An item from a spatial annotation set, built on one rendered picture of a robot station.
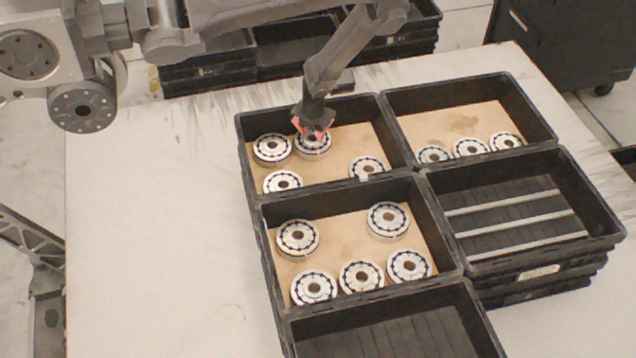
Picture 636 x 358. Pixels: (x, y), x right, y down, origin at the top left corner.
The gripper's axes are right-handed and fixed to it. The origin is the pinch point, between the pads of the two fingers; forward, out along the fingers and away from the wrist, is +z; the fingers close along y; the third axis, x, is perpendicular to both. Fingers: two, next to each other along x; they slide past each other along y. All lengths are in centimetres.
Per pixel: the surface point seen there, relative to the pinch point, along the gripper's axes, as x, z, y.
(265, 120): 3.7, -2.7, 12.5
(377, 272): 28.2, 0.8, -33.3
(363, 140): -9.5, 4.2, -10.8
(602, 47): -162, 51, -61
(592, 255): -1, 0, -74
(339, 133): -8.6, 4.2, -3.6
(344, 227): 19.3, 3.8, -20.3
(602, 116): -163, 88, -75
